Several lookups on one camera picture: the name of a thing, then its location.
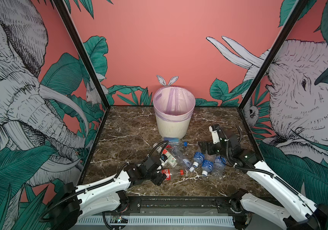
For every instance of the black left corner frame post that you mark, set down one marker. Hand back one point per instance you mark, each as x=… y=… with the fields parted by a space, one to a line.
x=76 y=39

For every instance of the long clear bottle blue label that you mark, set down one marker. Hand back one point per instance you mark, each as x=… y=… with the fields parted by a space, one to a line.
x=183 y=160

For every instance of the black right corner frame post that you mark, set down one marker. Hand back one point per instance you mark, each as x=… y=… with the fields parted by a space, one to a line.
x=288 y=26

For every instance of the crushed clear plastic bottle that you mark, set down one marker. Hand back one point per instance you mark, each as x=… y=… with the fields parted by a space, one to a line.
x=219 y=166

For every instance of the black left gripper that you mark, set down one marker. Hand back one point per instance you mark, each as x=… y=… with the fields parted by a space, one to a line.
x=160 y=178

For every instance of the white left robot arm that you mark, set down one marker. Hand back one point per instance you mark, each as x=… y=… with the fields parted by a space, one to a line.
x=74 y=203

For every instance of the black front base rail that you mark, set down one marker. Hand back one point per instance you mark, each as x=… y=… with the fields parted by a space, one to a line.
x=219 y=203

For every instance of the red label cola bottle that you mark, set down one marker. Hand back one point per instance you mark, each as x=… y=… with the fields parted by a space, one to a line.
x=172 y=174

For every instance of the white slotted cable duct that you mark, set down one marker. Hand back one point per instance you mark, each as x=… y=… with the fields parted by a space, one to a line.
x=218 y=221

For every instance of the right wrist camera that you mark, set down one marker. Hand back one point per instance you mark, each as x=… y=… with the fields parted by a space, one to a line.
x=214 y=132

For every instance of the cream ribbed waste bin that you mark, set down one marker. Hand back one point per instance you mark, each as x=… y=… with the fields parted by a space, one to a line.
x=172 y=129

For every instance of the purple bin liner bag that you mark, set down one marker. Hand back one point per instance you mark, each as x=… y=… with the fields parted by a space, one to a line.
x=173 y=104

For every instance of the red green label clear bottle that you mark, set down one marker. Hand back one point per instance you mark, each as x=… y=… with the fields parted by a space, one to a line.
x=166 y=158

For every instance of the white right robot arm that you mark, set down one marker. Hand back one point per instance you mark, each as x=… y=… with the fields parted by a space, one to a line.
x=295 y=212

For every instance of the black corner frame post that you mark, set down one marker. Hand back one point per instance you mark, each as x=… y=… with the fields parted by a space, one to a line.
x=288 y=26
x=76 y=39

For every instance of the flattened bottle blue cap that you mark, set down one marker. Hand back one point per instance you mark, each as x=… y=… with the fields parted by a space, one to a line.
x=176 y=142

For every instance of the blue label bottle white cap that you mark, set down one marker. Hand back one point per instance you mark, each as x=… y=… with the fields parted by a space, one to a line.
x=198 y=159

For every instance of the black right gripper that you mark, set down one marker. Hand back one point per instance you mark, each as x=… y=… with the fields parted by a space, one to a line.
x=210 y=151

